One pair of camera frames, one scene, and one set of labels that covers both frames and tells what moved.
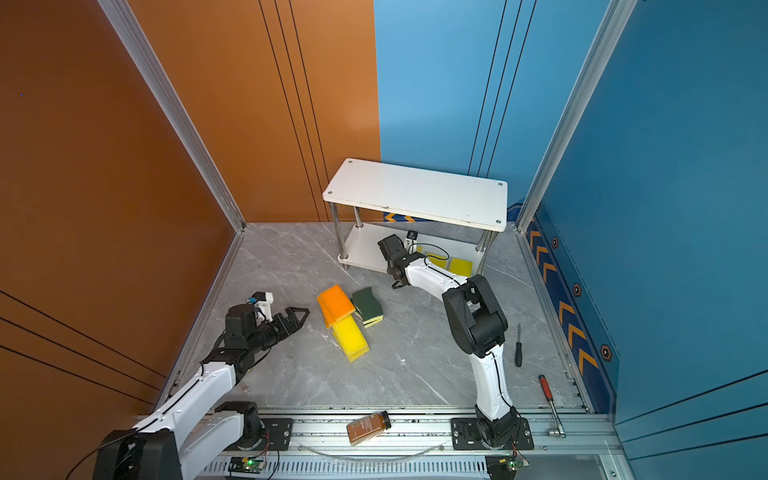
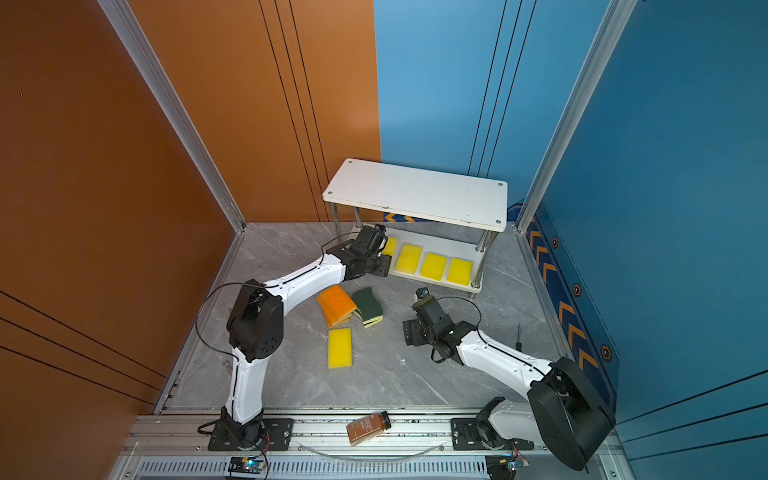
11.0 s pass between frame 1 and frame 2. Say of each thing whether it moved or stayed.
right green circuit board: stayed
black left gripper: moved
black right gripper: moved
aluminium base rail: stayed
